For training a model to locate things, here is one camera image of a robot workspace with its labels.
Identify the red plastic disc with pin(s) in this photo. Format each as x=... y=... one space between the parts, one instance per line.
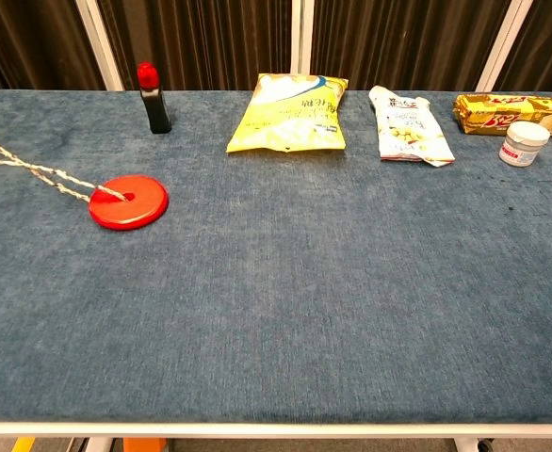
x=150 y=203

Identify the dark bottle with red cap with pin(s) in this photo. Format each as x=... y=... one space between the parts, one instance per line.
x=155 y=108

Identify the blue fabric table cover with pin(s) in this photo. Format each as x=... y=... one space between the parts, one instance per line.
x=276 y=282

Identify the yellow chip bag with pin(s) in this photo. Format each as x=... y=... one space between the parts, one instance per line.
x=287 y=117

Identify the white snack bag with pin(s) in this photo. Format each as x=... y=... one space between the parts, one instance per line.
x=410 y=127

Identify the dark brown curtain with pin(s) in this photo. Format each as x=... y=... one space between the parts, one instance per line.
x=210 y=42

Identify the gold cracker pack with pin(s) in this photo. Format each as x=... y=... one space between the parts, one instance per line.
x=502 y=115

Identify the orange object under table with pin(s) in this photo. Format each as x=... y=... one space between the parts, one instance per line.
x=145 y=445

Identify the small white plastic jar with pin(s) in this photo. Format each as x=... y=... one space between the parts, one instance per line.
x=523 y=146

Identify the white frame post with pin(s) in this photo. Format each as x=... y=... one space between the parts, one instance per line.
x=99 y=42
x=502 y=47
x=302 y=37

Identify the white table frame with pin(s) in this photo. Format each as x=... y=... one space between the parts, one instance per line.
x=276 y=429

